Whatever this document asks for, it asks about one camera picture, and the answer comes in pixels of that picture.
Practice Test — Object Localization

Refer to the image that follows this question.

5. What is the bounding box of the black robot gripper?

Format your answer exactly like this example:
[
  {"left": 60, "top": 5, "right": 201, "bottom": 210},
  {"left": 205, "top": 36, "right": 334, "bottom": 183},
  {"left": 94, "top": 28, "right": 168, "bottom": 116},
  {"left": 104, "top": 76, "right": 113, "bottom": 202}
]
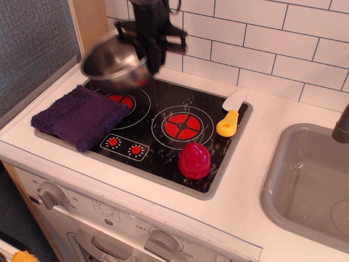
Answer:
[{"left": 115, "top": 1, "right": 188, "bottom": 74}]

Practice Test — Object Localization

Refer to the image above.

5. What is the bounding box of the metal pot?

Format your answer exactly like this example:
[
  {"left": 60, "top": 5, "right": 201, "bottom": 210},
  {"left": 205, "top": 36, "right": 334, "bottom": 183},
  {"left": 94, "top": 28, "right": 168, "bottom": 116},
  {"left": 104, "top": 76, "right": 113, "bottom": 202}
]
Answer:
[{"left": 80, "top": 30, "right": 153, "bottom": 94}]

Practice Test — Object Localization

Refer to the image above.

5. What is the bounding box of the purple cloth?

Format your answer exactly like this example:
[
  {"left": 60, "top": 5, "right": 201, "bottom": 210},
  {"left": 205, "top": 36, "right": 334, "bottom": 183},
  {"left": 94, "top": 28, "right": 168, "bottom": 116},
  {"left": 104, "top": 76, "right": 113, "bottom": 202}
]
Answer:
[{"left": 31, "top": 85, "right": 130, "bottom": 152}]

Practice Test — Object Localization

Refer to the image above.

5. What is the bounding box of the orange cloth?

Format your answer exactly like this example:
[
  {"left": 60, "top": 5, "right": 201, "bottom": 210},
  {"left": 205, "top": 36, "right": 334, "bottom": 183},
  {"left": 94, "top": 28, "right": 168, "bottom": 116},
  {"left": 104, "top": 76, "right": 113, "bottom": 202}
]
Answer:
[{"left": 1, "top": 251, "right": 39, "bottom": 262}]

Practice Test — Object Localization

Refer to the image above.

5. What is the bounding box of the black toy stovetop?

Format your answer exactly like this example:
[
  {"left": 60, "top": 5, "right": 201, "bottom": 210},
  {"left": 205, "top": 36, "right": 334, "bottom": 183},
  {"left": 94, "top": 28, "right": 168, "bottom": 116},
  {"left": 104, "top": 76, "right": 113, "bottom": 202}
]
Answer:
[{"left": 86, "top": 80, "right": 252, "bottom": 200}]

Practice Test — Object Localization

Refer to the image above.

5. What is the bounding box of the wooden side panel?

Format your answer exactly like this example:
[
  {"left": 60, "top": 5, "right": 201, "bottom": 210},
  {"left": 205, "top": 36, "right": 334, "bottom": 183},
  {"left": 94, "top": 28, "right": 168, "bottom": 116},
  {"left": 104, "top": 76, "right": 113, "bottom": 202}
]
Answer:
[{"left": 68, "top": 0, "right": 109, "bottom": 57}]

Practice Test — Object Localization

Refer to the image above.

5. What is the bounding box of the red toy strawberry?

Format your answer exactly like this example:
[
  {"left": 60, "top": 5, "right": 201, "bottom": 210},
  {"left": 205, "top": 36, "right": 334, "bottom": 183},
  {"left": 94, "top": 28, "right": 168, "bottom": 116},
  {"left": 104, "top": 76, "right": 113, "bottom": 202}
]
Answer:
[{"left": 178, "top": 142, "right": 211, "bottom": 180}]

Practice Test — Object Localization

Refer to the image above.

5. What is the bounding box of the grey left timer knob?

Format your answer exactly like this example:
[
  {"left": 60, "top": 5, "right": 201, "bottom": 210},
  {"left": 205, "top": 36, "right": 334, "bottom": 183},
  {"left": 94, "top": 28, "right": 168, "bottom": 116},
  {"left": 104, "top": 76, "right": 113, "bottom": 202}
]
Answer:
[{"left": 38, "top": 182, "right": 65, "bottom": 210}]

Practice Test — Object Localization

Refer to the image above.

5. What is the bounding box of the grey right oven knob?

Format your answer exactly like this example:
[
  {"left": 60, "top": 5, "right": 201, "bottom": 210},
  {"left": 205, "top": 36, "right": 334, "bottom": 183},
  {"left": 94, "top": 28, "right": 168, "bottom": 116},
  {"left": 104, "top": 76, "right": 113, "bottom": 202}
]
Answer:
[{"left": 144, "top": 230, "right": 179, "bottom": 261}]

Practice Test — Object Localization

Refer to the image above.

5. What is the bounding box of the grey toy sink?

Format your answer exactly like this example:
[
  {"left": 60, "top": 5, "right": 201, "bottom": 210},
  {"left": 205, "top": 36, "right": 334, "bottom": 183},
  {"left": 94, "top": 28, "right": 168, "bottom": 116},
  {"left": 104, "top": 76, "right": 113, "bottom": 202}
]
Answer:
[{"left": 261, "top": 123, "right": 348, "bottom": 253}]

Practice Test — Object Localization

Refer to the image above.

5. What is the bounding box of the grey faucet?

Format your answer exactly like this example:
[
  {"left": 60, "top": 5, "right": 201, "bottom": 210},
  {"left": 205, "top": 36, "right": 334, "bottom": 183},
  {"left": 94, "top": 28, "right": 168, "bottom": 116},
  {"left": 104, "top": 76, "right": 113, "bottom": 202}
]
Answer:
[{"left": 332, "top": 104, "right": 349, "bottom": 144}]

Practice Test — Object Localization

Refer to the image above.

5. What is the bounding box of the yellow handled toy knife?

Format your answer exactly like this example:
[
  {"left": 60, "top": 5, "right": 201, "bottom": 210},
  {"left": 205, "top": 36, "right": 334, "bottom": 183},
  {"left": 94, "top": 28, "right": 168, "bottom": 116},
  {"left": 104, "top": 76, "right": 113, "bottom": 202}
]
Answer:
[{"left": 216, "top": 88, "right": 248, "bottom": 137}]

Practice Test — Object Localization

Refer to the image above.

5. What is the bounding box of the grey oven door handle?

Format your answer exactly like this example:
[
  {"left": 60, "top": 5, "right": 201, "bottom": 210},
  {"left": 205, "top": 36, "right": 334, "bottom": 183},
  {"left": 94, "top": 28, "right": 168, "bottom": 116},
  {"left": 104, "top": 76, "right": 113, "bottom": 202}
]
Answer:
[{"left": 73, "top": 229, "right": 153, "bottom": 262}]

